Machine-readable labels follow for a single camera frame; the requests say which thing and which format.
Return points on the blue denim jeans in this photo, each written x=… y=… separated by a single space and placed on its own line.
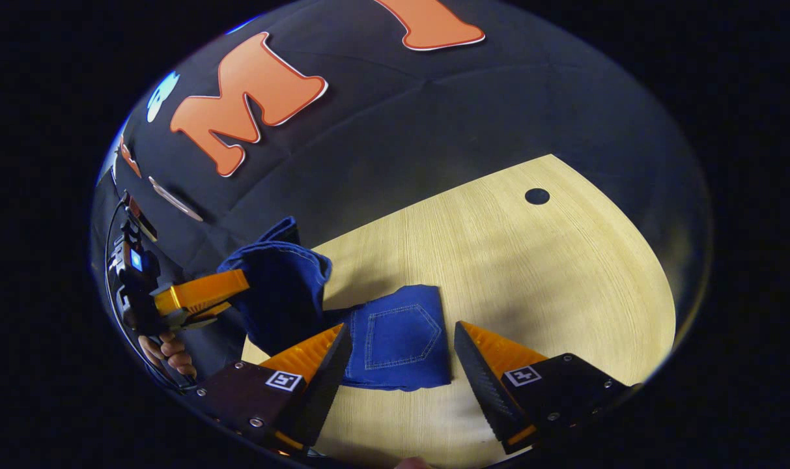
x=401 y=339

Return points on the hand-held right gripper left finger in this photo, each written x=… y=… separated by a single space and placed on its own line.
x=323 y=384

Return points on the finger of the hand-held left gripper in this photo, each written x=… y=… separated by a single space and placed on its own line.
x=199 y=318
x=202 y=290

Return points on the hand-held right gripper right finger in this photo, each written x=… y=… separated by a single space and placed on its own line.
x=482 y=384

